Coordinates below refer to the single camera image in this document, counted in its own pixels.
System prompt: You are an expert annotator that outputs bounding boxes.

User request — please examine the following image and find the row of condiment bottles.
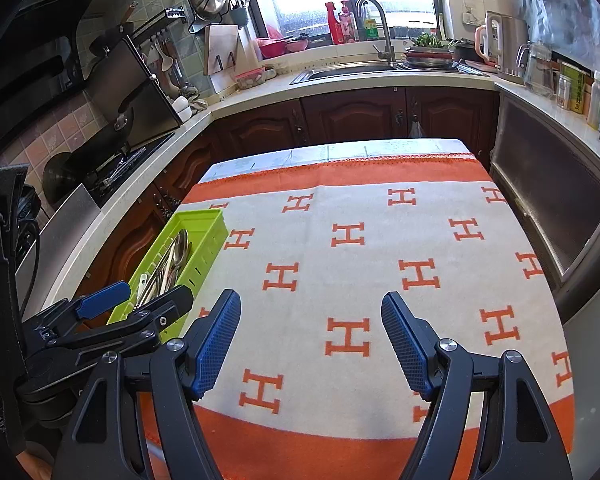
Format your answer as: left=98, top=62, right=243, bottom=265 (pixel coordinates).
left=555, top=62, right=600, bottom=148

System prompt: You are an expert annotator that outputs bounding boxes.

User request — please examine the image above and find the white steel electric kettle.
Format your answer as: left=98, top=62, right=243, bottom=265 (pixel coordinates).
left=475, top=10, right=530, bottom=83

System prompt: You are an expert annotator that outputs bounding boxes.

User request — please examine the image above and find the green dish soap bottle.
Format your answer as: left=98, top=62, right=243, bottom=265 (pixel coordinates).
left=362, top=7, right=381, bottom=42

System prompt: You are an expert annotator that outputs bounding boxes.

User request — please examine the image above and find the black range hood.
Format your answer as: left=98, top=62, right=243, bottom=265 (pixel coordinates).
left=0, top=0, right=153, bottom=161

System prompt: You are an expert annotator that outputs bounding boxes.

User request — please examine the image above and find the white kitchen countertop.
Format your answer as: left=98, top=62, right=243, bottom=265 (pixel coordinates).
left=15, top=57, right=600, bottom=311

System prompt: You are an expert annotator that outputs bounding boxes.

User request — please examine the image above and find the glass pitcher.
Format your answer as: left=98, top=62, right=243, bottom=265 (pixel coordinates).
left=516, top=41, right=556, bottom=98

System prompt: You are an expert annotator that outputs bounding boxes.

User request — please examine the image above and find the pink soap bottle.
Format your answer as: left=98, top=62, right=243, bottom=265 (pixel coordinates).
left=339, top=0, right=359, bottom=45

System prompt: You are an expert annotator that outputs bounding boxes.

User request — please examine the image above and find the wooden cutting board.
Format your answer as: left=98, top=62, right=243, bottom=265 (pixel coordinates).
left=203, top=24, right=261, bottom=76

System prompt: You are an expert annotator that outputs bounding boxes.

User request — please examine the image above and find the green plastic utensil tray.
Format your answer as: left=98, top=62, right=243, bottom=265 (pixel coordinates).
left=106, top=208, right=229, bottom=346

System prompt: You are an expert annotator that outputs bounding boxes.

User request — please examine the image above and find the large pink plastic basin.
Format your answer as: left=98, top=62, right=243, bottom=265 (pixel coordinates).
left=256, top=37, right=287, bottom=59

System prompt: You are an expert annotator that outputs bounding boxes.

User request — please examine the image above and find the black gas stove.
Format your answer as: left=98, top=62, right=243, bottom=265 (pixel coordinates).
left=87, top=132, right=176, bottom=206

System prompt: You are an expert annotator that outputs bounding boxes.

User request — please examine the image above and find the steel kitchen sink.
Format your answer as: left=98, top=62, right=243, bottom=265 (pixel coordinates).
left=290, top=62, right=406, bottom=86

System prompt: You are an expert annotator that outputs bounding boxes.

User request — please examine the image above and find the orange white printed blanket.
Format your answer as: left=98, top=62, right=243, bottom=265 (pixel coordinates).
left=140, top=155, right=576, bottom=480

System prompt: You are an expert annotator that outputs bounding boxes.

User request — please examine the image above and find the steel side panel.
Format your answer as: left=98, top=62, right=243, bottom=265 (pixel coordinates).
left=15, top=182, right=103, bottom=301

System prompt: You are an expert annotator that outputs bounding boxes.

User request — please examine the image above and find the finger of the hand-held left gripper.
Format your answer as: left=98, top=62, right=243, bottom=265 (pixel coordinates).
left=21, top=281, right=132, bottom=345
left=44, top=284, right=196, bottom=369

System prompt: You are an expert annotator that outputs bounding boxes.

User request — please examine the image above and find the black cooking pot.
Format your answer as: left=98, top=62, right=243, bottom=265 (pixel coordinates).
left=452, top=42, right=486, bottom=63

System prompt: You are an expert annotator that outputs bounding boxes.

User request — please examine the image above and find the pink lidded food container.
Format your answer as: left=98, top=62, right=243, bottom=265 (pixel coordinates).
left=235, top=67, right=267, bottom=88

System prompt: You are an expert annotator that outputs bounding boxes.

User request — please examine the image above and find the red spray bottle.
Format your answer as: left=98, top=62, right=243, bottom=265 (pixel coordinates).
left=325, top=1, right=345, bottom=45

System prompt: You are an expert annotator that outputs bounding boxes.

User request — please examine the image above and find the small steel spoon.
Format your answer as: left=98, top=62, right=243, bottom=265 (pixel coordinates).
left=145, top=247, right=186, bottom=306

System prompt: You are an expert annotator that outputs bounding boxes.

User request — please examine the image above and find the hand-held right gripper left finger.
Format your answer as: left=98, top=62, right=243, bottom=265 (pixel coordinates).
left=51, top=289, right=242, bottom=480

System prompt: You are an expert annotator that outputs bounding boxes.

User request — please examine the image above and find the grey built-in appliance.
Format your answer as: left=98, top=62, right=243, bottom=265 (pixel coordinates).
left=490, top=92, right=600, bottom=288

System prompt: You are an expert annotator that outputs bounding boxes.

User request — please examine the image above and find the person's left hand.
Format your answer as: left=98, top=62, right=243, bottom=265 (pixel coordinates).
left=16, top=452, right=56, bottom=480

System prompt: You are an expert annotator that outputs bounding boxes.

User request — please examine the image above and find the strainer bowl with greens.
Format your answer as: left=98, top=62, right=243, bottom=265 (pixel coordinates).
left=404, top=32, right=461, bottom=71

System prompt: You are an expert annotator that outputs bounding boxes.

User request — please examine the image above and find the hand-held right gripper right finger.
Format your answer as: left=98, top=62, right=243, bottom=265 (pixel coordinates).
left=380, top=291, right=574, bottom=480

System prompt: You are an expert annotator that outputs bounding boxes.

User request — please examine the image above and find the steel splatter shield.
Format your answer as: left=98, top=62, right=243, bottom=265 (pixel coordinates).
left=85, top=37, right=183, bottom=136

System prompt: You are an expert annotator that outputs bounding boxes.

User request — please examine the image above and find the black cable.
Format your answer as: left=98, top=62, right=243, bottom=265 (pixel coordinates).
left=27, top=220, right=43, bottom=291

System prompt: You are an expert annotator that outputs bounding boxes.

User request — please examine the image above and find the steel kitchen faucet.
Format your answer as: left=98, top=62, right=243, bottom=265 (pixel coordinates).
left=355, top=0, right=398, bottom=66

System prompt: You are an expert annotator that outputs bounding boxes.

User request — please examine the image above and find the white ceramic spoon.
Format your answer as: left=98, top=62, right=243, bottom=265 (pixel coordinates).
left=136, top=272, right=151, bottom=311

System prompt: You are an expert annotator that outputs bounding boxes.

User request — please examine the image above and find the clear plastic wall cover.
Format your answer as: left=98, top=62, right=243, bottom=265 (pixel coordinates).
left=510, top=0, right=600, bottom=61

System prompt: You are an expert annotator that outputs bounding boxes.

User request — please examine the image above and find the large steel spoon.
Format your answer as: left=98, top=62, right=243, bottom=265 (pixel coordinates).
left=155, top=229, right=192, bottom=301

